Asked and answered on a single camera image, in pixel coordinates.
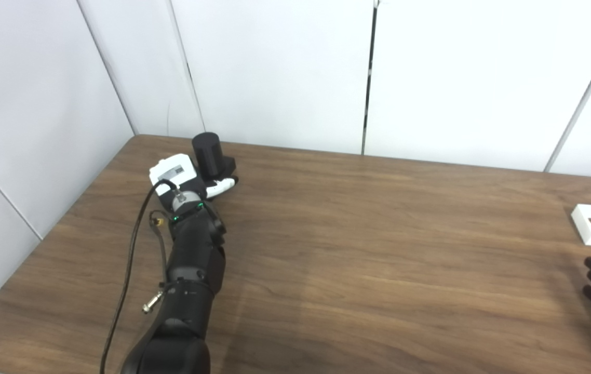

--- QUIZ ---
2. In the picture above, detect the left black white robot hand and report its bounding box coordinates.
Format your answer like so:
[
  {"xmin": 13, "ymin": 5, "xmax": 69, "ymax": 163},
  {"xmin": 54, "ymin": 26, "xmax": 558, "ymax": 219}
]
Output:
[{"xmin": 149, "ymin": 154, "xmax": 239, "ymax": 204}]

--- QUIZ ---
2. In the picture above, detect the black peg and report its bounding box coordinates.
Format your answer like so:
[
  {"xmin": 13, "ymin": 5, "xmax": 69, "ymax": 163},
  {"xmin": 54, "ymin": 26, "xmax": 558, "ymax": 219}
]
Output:
[{"xmin": 192, "ymin": 132, "xmax": 237, "ymax": 182}]

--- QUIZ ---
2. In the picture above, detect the thin wire with yellow connector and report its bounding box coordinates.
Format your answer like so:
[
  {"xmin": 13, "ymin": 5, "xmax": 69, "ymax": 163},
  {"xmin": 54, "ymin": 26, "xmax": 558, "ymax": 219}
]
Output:
[{"xmin": 150, "ymin": 210, "xmax": 169, "ymax": 285}]

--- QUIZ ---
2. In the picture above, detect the silver cable plug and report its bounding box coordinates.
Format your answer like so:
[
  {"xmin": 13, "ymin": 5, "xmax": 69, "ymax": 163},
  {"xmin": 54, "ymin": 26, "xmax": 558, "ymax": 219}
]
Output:
[{"xmin": 142, "ymin": 291, "xmax": 164, "ymax": 314}]

